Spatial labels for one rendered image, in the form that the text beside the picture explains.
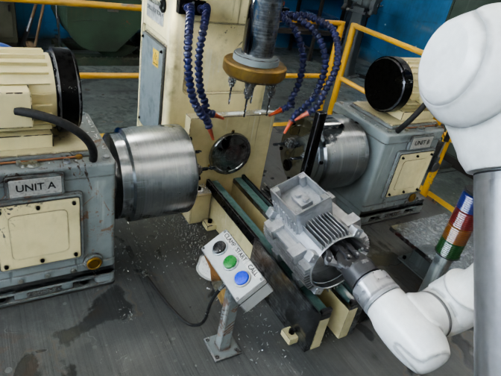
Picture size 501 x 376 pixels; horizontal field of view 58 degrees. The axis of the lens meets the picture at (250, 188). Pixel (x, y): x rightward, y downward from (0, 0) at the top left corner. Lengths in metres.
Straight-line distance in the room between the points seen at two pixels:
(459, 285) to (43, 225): 0.89
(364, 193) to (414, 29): 5.98
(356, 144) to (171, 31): 0.66
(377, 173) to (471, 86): 1.11
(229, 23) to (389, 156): 0.67
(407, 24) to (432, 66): 7.04
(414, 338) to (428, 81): 0.55
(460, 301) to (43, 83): 0.94
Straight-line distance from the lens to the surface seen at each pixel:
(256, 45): 1.25
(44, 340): 1.15
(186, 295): 1.23
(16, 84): 1.02
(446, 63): 0.51
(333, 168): 1.43
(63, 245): 1.13
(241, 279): 0.89
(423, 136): 1.63
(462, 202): 1.17
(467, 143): 0.53
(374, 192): 1.62
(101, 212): 1.12
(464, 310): 1.03
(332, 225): 1.06
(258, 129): 1.48
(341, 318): 1.19
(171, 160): 1.15
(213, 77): 1.48
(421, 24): 7.39
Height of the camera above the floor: 1.66
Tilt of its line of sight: 30 degrees down
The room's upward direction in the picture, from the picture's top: 11 degrees clockwise
